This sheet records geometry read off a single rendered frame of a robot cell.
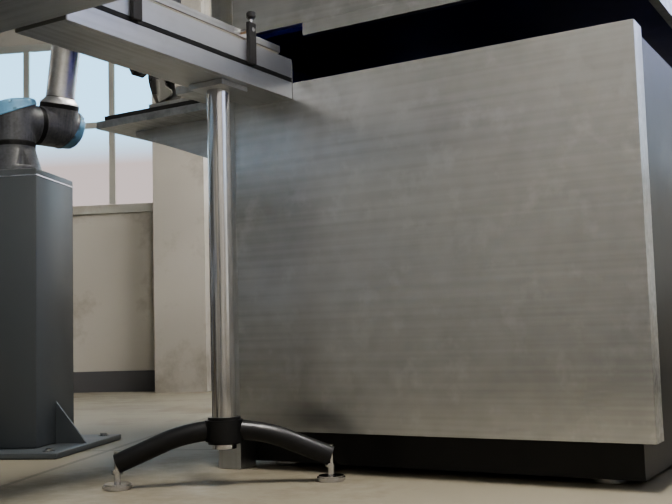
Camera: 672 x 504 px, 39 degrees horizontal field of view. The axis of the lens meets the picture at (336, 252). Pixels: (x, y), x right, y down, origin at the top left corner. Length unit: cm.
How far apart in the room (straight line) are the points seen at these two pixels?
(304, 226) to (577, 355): 68
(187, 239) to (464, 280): 363
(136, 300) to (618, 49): 420
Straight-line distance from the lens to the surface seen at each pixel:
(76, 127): 302
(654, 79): 204
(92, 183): 586
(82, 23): 173
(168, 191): 552
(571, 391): 188
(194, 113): 242
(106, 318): 577
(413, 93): 205
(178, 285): 545
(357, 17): 216
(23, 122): 293
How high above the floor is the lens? 31
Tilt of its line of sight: 5 degrees up
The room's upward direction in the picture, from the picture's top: 2 degrees counter-clockwise
